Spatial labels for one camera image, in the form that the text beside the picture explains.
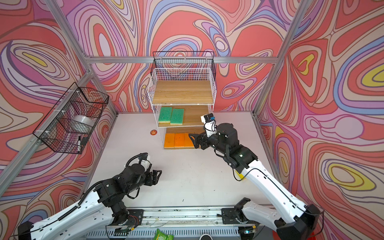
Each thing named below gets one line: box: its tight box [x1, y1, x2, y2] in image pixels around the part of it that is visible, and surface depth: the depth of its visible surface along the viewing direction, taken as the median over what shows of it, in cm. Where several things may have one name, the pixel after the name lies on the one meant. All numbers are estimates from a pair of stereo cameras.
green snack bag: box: [153, 228, 175, 240], surface depth 69 cm
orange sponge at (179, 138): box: [174, 132, 185, 148], surface depth 101 cm
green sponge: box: [159, 107, 173, 123], surface depth 85 cm
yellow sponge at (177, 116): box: [170, 108, 185, 125], surface depth 84 cm
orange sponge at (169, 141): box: [164, 133, 175, 149], surface depth 101 cm
